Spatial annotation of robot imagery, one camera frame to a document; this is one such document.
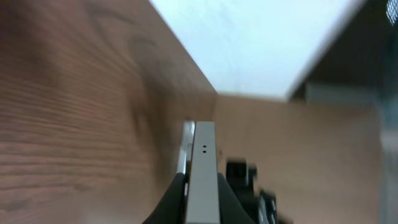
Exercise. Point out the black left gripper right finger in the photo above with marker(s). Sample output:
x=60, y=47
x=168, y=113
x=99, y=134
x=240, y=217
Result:
x=231, y=211

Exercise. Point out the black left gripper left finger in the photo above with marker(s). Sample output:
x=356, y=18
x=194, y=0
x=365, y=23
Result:
x=171, y=206

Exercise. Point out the Galaxy S25 Ultra smartphone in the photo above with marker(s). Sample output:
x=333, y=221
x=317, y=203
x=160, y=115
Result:
x=198, y=161

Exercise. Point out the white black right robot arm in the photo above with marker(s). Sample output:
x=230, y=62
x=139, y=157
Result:
x=259, y=204

